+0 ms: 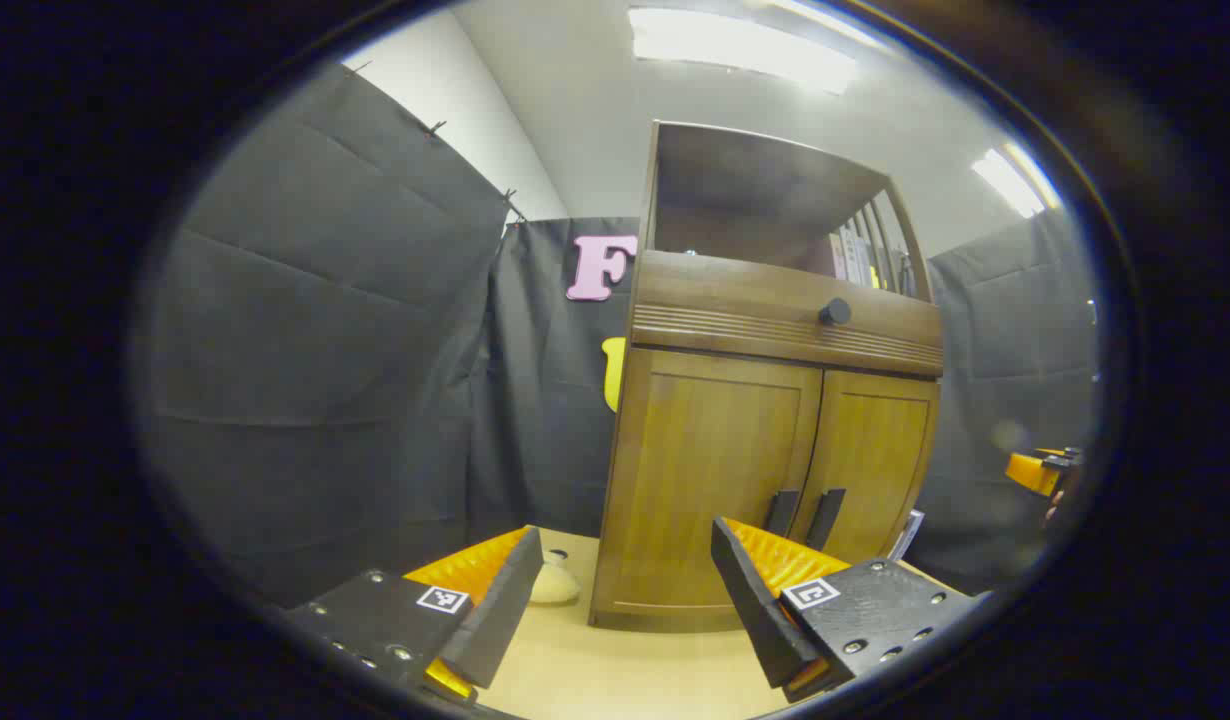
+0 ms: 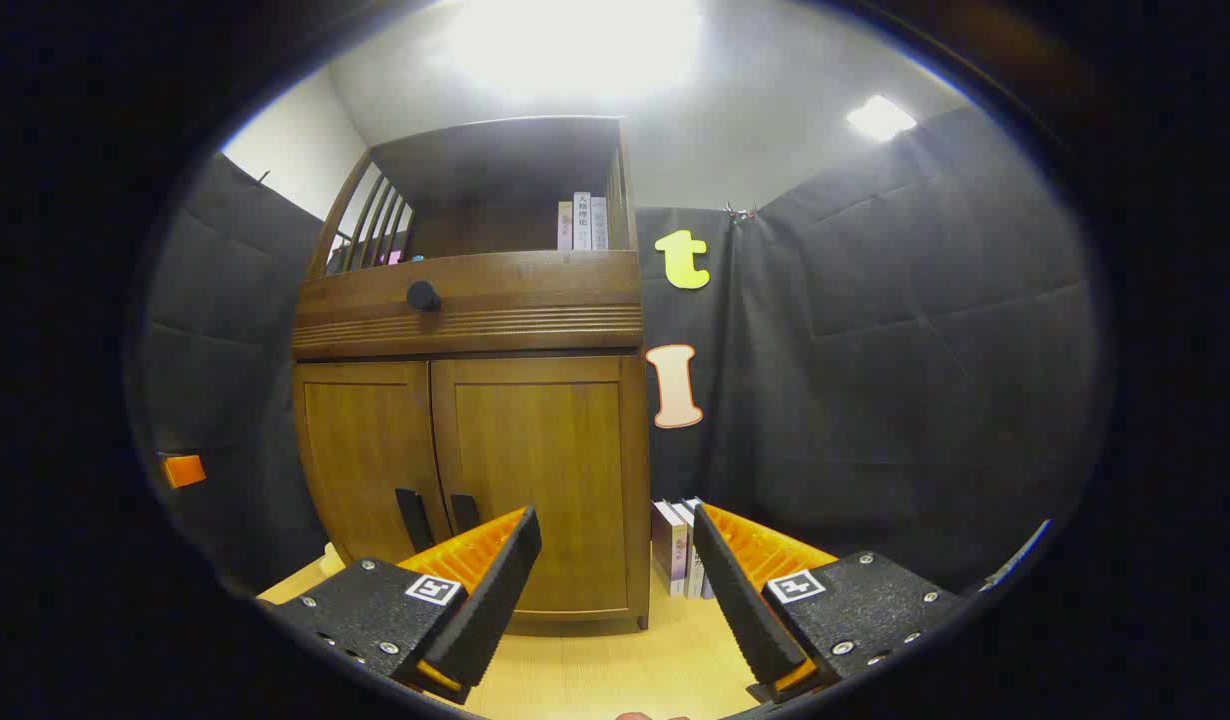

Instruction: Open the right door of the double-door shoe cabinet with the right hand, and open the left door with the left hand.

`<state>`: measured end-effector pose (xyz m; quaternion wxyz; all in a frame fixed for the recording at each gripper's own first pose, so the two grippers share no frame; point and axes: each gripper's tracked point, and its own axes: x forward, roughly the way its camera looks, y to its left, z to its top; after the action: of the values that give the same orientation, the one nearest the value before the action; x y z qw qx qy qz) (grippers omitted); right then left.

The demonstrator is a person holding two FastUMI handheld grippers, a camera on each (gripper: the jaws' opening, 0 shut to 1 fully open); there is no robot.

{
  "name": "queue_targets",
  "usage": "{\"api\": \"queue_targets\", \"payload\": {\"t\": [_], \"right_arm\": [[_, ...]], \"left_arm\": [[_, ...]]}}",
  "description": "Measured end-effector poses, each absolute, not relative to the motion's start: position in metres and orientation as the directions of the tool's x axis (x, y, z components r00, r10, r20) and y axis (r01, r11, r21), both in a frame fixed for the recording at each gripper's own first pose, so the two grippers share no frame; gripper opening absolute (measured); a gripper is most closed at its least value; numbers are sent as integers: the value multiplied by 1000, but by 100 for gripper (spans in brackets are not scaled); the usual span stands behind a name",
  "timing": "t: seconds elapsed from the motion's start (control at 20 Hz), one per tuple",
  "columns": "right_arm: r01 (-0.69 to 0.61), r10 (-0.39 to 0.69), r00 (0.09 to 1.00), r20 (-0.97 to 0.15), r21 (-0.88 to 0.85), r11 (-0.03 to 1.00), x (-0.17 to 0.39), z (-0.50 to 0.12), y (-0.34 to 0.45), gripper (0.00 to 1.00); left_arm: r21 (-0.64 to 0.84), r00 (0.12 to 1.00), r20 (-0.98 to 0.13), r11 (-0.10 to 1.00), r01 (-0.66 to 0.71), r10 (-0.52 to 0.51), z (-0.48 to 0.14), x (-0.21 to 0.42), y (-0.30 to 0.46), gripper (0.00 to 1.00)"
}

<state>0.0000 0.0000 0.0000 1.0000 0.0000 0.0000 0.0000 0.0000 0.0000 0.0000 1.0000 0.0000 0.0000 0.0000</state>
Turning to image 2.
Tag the metal cloth clip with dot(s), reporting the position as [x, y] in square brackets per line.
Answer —
[741, 212]

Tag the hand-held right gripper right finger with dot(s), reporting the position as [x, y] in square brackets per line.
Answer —
[740, 600]

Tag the black backdrop cloth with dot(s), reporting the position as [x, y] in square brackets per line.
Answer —
[875, 400]

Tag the wooden double-door shoe cabinet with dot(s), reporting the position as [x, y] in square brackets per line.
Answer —
[535, 300]

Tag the black round knob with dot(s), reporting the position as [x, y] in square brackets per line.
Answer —
[423, 295]

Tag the small ceiling light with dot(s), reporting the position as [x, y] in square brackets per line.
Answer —
[880, 118]

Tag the grey spine book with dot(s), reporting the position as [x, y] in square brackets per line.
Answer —
[599, 225]

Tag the purple white standing book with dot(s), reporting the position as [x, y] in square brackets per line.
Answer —
[689, 560]
[665, 550]
[702, 580]

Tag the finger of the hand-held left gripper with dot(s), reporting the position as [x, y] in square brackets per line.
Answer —
[182, 470]

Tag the large ceiling light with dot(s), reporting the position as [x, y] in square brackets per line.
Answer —
[575, 45]

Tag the tall white spine book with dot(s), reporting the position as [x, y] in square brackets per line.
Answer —
[582, 222]

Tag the wooden shoe cabinet door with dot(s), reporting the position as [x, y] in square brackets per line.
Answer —
[360, 450]
[555, 450]

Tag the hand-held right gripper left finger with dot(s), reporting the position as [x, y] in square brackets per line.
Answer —
[495, 600]

